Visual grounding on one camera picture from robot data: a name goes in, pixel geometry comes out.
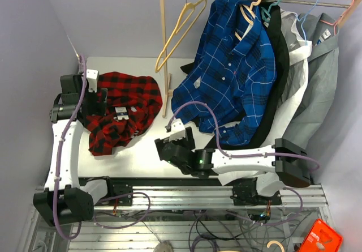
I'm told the blue plaid shirt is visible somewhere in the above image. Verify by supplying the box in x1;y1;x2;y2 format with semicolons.
171;0;277;146

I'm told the cream hanger on floor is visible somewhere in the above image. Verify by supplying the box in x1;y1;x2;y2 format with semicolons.
266;240;285;252

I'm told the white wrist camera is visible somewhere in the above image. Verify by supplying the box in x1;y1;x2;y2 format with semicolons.
165;119;186;141
86;69;99;93

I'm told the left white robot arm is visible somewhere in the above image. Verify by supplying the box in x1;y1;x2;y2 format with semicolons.
33;69;115;227

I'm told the teal plastic hanger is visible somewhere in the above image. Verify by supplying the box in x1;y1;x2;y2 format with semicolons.
260;0;281;23

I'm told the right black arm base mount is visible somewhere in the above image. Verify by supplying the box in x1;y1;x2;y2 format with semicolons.
229;177;282;206

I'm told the light blue plastic hanger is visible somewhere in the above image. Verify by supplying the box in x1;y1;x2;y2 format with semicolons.
296;0;319;45

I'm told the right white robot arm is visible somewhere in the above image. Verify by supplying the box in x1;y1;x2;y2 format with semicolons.
154;126;311;204

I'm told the pink plastic hanger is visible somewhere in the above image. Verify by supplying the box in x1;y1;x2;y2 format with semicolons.
320;0;355;35

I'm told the grey shirt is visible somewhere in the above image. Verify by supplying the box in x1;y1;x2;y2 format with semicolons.
283;12;339;148

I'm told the orange plastic box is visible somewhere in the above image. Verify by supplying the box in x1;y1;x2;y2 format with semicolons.
298;219;343;252

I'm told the aluminium rail frame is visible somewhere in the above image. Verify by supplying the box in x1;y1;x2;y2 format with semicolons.
18;185;333;251

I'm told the cream plastic hanger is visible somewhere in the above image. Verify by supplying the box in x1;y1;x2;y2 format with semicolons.
235;0;261;41

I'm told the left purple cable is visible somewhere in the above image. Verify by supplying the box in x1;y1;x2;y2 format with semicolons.
53;54;87;241

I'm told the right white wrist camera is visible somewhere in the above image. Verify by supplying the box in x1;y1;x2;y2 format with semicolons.
165;119;186;141

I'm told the white shirt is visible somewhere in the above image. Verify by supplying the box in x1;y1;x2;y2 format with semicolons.
217;10;313;186

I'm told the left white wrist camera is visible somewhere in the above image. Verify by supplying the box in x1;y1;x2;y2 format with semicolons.
86;69;99;93

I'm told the white paper price tag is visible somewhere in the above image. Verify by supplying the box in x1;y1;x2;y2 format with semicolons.
114;106;137;121

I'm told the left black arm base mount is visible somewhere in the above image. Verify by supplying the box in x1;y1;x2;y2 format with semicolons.
107;178;133;206

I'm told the red black plaid shirt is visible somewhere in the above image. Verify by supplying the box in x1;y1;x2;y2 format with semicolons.
85;72;162;156

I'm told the yellow velvet hanger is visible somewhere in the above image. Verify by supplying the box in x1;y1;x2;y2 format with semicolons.
154;0;208;73

